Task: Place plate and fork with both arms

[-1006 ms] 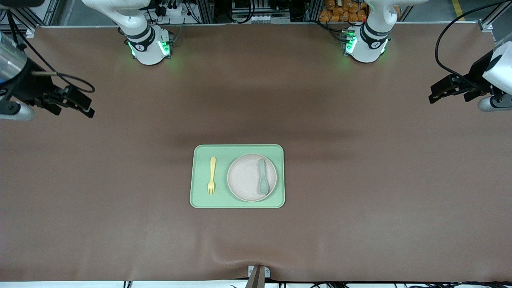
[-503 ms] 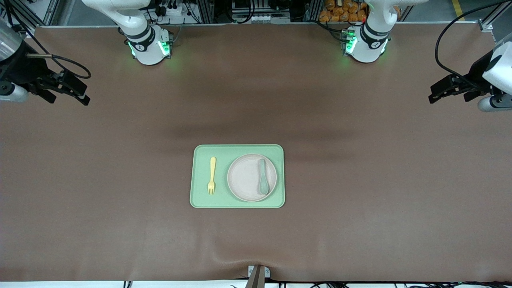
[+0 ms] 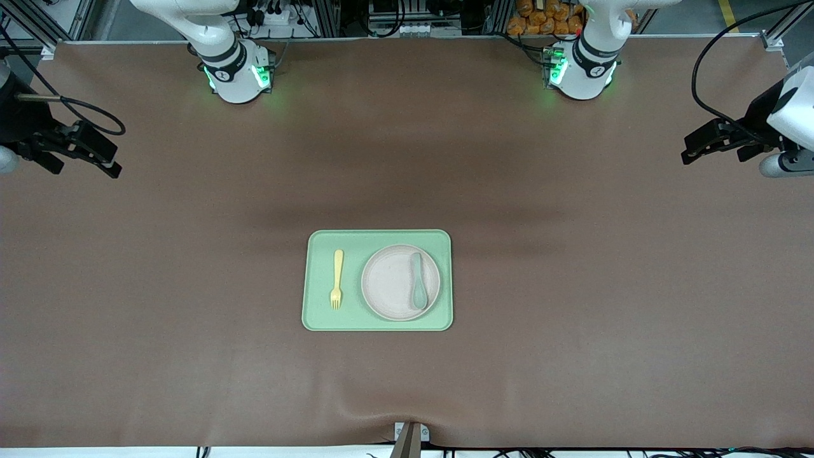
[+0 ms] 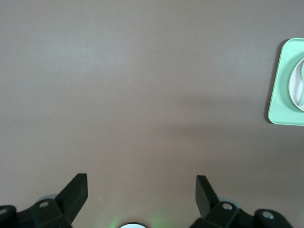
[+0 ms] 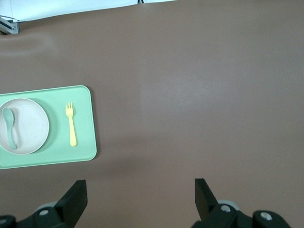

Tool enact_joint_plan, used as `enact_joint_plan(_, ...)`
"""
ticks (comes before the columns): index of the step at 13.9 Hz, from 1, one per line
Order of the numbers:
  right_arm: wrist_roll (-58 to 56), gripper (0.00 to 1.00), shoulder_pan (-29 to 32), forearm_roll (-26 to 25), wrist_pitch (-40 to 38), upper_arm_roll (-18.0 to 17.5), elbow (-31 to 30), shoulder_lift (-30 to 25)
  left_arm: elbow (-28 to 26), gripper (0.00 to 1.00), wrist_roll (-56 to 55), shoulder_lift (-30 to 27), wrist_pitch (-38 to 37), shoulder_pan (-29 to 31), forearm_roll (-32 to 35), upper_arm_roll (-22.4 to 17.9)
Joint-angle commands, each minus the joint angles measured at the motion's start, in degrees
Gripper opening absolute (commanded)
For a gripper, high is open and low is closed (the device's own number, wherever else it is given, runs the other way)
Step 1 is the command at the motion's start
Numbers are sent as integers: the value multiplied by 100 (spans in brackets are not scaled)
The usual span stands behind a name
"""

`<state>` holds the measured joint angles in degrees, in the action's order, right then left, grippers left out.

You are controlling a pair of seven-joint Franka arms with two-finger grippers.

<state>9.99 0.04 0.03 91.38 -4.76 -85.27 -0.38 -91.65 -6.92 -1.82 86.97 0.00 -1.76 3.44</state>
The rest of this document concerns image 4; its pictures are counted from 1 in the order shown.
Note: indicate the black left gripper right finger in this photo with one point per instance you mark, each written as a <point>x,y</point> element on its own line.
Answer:
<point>225,216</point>

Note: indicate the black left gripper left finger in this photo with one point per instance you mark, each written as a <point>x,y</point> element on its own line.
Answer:
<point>52,213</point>

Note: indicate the round beige speckled plate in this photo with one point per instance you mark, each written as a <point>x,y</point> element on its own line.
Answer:
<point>295,90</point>

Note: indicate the mint green rectangular tray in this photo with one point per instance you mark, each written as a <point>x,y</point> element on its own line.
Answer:
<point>282,83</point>

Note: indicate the pale green plastic spoon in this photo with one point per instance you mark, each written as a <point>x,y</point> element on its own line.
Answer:
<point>302,71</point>

